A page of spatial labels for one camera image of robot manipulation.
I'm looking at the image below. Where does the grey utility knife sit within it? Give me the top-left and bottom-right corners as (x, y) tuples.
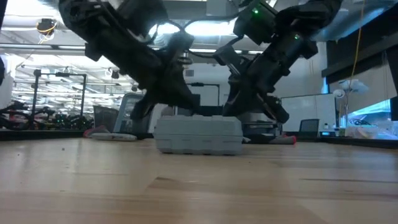
(91, 133), (138, 142)

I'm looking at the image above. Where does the yellow hanging cable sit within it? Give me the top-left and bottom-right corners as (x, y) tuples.
(349, 0), (365, 83)

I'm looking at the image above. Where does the black table rig frame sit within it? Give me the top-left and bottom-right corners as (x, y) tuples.
(0, 128), (398, 149)

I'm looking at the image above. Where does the white floor lamp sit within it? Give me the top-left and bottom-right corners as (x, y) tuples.
(331, 78), (371, 128)

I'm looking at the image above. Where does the long ceiling light strip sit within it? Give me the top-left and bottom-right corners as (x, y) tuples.
(0, 43), (265, 57)

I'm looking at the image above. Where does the black glove grey red cuff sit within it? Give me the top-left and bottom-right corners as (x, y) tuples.
(83, 125), (109, 138)
(242, 133), (298, 146)

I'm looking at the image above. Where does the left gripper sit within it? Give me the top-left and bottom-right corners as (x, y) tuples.
(84, 18), (201, 121)

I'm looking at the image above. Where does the grey plastic tool case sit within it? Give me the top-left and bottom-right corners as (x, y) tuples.
(153, 114), (244, 156)

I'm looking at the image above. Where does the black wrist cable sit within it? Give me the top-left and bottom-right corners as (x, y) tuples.
(185, 9), (246, 60)
(149, 19), (187, 44)

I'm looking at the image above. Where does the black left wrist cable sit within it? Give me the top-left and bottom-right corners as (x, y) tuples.
(149, 19), (187, 44)

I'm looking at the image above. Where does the black gantry stand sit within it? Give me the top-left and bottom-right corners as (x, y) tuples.
(186, 82), (221, 108)
(30, 68), (88, 127)

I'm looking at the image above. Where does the grey mesh office chair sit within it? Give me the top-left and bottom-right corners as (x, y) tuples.
(113, 92), (155, 134)

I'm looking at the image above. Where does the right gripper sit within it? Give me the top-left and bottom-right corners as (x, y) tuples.
(213, 30), (320, 124)

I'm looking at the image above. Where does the black office chair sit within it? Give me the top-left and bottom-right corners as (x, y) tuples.
(298, 118), (320, 138)

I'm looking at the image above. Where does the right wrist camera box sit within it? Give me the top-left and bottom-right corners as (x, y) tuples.
(233, 0), (279, 45)

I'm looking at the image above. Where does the white desk clutter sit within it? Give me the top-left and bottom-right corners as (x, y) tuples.
(341, 119), (398, 140)

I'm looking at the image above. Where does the ceiling cable reel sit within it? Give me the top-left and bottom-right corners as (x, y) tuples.
(35, 17), (56, 43)

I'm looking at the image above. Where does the white whiteboard panel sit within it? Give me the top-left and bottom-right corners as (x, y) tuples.
(280, 93), (337, 132)

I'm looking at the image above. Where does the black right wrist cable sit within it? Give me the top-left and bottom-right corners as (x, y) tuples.
(185, 9), (246, 60)

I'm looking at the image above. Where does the grey ceiling box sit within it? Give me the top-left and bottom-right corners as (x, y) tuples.
(206, 0), (237, 18)

